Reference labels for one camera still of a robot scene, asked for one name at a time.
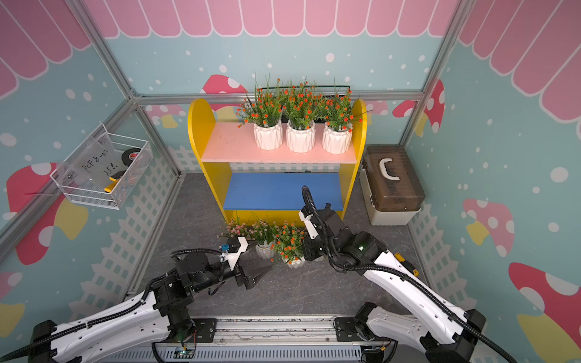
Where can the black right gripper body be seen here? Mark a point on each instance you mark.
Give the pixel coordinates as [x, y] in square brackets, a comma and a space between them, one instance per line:
[312, 248]

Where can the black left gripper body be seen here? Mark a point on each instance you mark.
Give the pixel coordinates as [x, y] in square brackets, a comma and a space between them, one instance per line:
[240, 276]

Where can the orange flower pot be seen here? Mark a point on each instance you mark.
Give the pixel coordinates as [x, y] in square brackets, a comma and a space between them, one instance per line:
[288, 244]
[337, 122]
[267, 118]
[299, 107]

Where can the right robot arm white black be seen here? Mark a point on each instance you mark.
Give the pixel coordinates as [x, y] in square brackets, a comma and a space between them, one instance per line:
[434, 326]

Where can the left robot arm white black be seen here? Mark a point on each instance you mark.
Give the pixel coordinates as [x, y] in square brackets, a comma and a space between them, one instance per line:
[159, 314]

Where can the yellow rack pink blue shelves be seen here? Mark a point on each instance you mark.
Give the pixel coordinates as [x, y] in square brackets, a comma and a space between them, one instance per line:
[273, 196]

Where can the pink flower pot far left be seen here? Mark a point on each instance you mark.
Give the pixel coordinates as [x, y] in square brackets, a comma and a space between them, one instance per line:
[236, 228]

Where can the pink flower pot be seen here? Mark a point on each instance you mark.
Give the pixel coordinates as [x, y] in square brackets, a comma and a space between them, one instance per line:
[264, 234]
[236, 228]

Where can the small green circuit board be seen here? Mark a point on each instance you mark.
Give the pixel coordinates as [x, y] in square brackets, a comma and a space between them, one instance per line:
[185, 353]

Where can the brown lid storage box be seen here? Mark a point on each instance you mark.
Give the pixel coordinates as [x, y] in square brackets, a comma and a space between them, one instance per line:
[391, 188]

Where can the black tape roll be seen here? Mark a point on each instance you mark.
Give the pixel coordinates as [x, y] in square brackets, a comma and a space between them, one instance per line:
[129, 155]

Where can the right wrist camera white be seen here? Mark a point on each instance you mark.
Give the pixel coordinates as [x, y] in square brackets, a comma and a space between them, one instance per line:
[306, 218]

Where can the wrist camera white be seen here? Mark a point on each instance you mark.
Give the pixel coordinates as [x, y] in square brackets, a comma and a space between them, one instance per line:
[232, 250]
[306, 218]

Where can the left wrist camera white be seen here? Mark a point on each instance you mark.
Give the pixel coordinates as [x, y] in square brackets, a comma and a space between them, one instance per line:
[232, 250]

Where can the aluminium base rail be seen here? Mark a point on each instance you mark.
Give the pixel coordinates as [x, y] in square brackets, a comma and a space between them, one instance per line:
[283, 339]

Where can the yellow handled screwdriver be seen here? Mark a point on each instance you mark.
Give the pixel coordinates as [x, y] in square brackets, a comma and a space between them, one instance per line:
[406, 264]

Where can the black wire mesh basket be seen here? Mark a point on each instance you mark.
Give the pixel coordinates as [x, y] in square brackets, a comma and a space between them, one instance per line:
[317, 90]

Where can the yellow handled tool in basket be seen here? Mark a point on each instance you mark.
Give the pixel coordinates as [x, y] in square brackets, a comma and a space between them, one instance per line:
[114, 179]

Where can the white wire wall basket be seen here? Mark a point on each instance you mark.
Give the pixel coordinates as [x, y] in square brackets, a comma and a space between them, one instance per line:
[85, 173]

